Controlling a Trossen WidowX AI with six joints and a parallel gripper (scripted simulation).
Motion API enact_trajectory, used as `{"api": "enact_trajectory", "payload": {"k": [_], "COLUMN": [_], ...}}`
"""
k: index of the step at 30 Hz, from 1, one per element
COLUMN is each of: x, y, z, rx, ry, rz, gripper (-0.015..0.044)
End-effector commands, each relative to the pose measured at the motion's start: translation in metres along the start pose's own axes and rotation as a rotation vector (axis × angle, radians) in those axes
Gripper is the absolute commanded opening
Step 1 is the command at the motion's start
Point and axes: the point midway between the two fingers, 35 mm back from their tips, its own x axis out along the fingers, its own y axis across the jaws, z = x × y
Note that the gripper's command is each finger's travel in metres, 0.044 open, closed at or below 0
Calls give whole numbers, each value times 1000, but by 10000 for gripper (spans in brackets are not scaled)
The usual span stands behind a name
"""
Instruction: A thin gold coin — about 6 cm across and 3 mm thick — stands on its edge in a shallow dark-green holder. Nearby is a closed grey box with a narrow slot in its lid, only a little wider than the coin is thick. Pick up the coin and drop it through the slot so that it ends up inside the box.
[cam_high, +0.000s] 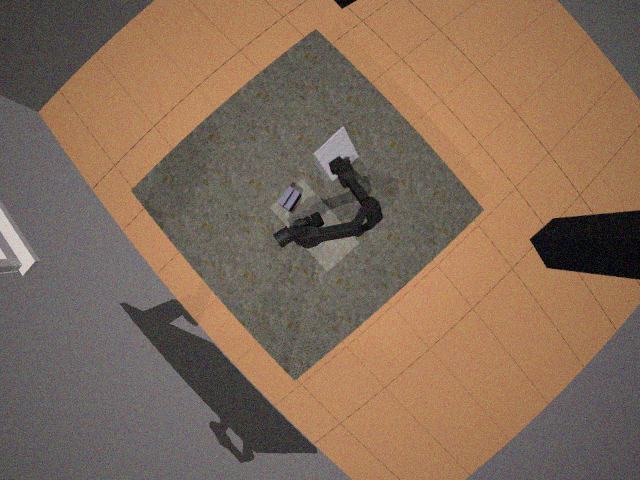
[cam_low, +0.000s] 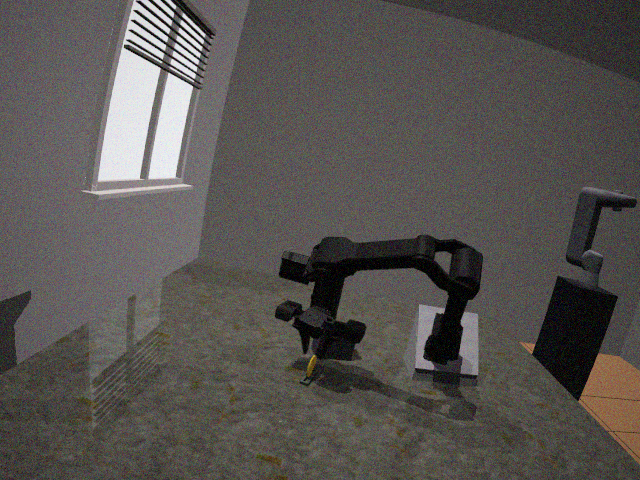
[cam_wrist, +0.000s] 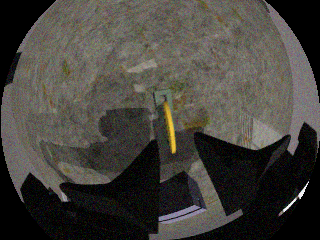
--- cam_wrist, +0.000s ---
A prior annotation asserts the thin gold coin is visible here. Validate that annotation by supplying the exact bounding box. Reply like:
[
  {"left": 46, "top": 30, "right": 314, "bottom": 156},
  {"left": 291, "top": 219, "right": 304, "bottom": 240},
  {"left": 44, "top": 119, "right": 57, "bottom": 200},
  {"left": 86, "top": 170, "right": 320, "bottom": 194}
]
[{"left": 163, "top": 100, "right": 176, "bottom": 153}]

